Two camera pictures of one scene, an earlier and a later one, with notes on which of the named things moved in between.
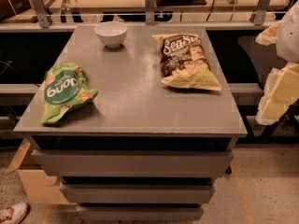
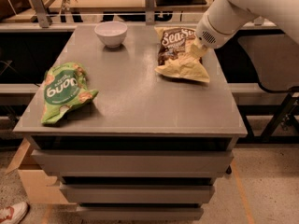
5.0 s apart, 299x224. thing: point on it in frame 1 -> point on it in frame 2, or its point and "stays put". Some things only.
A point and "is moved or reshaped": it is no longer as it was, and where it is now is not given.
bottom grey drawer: [140, 214] stays put
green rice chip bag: [64, 87] stays put
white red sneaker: [13, 214] stays put
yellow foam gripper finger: [281, 91] -> [208, 36]
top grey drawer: [135, 163] stays put
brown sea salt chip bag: [184, 63] is moved or reshaped
